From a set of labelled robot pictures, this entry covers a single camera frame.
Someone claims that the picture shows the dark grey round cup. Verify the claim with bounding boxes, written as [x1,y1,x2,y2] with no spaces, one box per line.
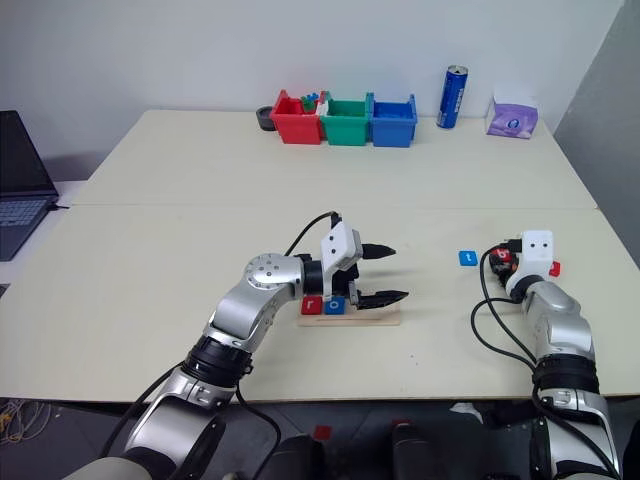
[255,104,279,133]

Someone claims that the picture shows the dark laptop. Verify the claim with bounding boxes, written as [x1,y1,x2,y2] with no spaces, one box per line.
[0,109,61,263]

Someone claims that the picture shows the white side desk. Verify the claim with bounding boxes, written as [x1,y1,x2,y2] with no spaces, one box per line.
[0,178,94,301]

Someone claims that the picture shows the white crumpled paper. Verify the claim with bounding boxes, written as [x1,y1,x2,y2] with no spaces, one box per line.
[448,400,484,422]

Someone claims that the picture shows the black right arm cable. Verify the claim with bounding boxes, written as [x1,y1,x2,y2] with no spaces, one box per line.
[471,238,622,480]

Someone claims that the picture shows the green plastic bin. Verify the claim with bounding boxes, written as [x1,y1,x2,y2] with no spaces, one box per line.
[319,91,374,148]

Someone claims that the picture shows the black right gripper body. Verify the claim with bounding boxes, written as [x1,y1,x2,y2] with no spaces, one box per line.
[487,258,519,288]

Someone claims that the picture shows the blue plastic bin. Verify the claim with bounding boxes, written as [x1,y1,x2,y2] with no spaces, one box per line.
[367,93,419,149]

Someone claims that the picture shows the blue drink can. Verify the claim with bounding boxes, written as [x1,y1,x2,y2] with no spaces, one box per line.
[436,64,470,130]

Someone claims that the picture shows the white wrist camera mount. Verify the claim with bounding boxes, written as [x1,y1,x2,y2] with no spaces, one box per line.
[503,229,555,297]
[319,222,364,301]

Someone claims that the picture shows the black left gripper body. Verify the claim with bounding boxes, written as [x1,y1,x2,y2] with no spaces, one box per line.
[327,229,365,307]

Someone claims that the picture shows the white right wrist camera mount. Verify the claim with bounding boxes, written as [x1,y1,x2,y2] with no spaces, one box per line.
[503,229,555,297]

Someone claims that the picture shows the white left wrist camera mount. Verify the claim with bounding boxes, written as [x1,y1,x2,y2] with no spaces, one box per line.
[319,222,364,301]

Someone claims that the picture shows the red plastic bin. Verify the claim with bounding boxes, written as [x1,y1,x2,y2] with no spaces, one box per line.
[269,89,325,146]

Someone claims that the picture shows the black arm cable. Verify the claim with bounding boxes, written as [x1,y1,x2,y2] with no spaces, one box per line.
[99,210,344,480]
[471,238,622,480]

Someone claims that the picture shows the purple tissue pack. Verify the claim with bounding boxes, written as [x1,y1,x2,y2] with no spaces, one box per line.
[484,93,542,140]

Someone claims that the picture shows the yellow wire bundle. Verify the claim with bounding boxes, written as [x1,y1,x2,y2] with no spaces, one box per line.
[0,398,52,445]

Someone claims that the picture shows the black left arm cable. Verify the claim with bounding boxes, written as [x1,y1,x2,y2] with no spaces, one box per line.
[99,210,344,480]

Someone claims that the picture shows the wooden letter tray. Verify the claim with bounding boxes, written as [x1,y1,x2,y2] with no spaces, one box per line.
[297,294,404,328]

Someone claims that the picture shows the dark rounded shape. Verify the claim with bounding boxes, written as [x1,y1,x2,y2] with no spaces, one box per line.
[391,423,447,480]
[257,433,327,480]

